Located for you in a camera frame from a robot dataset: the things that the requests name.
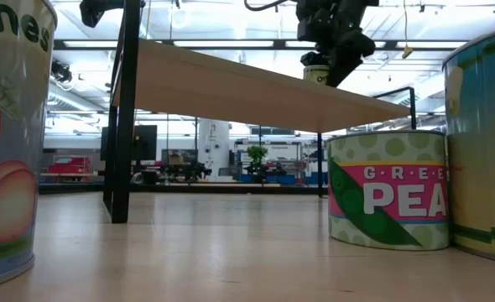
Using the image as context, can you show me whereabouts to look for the wooden tray with black rim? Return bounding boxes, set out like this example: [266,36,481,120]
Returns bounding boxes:
[102,0,418,225]

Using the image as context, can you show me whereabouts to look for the black ceiling-mounted device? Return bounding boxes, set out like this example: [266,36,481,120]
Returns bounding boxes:
[49,60,74,85]

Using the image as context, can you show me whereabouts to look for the green peas label tin can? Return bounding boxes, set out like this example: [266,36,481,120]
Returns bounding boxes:
[326,129,451,252]

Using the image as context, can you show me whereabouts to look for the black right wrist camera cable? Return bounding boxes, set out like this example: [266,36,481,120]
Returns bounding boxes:
[243,0,291,13]

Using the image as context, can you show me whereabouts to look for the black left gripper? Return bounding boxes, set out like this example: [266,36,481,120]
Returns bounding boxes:
[79,0,126,29]

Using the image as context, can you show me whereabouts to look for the leafy green potted plant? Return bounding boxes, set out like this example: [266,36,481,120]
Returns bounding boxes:
[246,144,269,185]

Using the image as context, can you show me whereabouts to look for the olive green label tin can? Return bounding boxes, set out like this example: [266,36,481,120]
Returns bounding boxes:
[302,64,331,86]

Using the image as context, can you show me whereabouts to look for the black monitor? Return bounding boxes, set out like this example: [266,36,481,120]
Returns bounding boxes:
[100,124,159,162]

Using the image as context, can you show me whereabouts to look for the blue storage bins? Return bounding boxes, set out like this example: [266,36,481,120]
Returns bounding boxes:
[239,173,298,186]

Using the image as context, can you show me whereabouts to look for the dark equipment on bench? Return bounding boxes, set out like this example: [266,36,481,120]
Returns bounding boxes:
[158,160,213,184]

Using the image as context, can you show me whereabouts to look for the white board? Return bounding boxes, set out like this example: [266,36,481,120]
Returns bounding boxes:
[235,141,304,174]

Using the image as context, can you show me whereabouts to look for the black ceiling light rail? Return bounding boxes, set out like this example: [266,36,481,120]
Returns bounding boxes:
[53,39,470,52]

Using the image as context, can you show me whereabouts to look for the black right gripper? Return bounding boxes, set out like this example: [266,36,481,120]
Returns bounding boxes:
[295,0,380,89]

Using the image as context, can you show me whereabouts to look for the black aluminium table frame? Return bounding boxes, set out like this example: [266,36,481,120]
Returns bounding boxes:
[39,182,329,196]

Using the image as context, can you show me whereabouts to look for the blue and yellow tin can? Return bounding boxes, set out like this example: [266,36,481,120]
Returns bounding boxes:
[441,23,495,266]

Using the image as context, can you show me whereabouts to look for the white round column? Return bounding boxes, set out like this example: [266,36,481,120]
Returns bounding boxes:
[196,118,232,182]

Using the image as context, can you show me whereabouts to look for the peaches label tin can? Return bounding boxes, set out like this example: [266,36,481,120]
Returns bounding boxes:
[0,0,59,293]

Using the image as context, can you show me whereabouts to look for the yellow hanging cord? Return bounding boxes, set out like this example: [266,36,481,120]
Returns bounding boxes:
[401,0,414,60]

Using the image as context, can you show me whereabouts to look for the red cabinet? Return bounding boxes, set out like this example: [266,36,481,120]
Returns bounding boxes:
[47,155,92,176]

